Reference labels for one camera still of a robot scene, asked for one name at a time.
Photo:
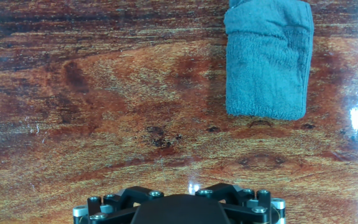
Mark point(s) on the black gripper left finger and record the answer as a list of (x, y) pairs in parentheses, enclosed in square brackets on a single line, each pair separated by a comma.
[(117, 202)]

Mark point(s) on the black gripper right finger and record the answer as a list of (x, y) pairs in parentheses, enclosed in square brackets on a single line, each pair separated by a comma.
[(244, 202)]

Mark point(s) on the grey-blue terry cloth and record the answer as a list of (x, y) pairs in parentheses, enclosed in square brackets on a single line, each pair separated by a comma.
[(266, 68)]

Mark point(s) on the glossy wood-pattern table sheet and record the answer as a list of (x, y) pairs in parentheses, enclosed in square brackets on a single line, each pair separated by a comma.
[(104, 93)]

